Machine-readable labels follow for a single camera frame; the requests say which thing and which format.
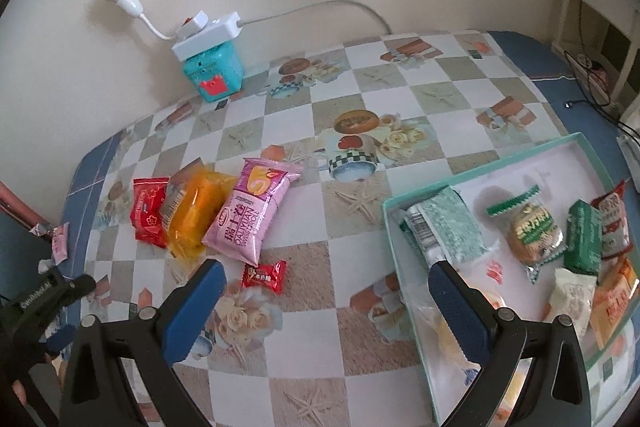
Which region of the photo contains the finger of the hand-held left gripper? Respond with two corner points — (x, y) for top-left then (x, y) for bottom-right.
(30, 325), (77, 356)

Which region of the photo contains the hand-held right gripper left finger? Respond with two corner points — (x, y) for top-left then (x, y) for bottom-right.
(59, 258), (227, 427)

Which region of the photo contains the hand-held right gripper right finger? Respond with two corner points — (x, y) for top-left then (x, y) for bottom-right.
(427, 259), (593, 427)

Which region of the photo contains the green label cookie packet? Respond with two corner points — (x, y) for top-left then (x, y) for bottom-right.
(486, 184), (566, 283)

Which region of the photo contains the cream white snack packet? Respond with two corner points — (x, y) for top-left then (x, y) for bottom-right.
(542, 267), (597, 340)

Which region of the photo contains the orange swiss roll packet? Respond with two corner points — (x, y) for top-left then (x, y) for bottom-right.
(590, 257), (640, 350)

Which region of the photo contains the teal rimmed white tray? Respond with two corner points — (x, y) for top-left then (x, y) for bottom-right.
(382, 132), (640, 427)

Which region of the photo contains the red white biscuit packet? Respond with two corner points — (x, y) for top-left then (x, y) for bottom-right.
(590, 181), (636, 260)

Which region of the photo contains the pink candy wrapper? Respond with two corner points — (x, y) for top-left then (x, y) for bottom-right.
(52, 223), (71, 264)

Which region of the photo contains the small red candy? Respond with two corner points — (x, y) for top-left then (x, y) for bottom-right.
(241, 260), (287, 294)

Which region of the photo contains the green white speckled snack packet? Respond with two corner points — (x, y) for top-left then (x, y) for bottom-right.
(402, 187), (493, 270)

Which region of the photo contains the orange clear cake packet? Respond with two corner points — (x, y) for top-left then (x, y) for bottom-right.
(159, 159), (238, 260)

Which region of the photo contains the red flower print snack packet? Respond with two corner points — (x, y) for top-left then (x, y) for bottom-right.
(130, 177), (171, 249)

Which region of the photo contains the pink swiss roll packet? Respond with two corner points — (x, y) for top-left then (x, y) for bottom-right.
(202, 157), (305, 263)

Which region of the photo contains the dark green snack packet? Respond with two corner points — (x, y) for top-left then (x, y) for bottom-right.
(564, 199), (603, 277)

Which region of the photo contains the checkered printed tablecloth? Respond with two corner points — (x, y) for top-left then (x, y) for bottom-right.
(50, 29), (640, 427)

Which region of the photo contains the teal box with red mark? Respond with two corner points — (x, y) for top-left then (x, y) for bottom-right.
(181, 39), (246, 102)

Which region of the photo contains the pinkish floor power strip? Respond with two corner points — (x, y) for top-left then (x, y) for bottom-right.
(575, 54), (607, 88)

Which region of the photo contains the white power strip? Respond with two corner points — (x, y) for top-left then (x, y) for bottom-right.
(171, 11), (243, 60)

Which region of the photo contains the reddish chair frame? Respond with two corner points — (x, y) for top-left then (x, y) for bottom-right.
(0, 181), (51, 233)

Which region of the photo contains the black cable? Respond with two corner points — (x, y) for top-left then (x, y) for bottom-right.
(564, 0), (640, 134)

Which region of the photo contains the white power strip cable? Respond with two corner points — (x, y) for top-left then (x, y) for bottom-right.
(239, 0), (394, 34)

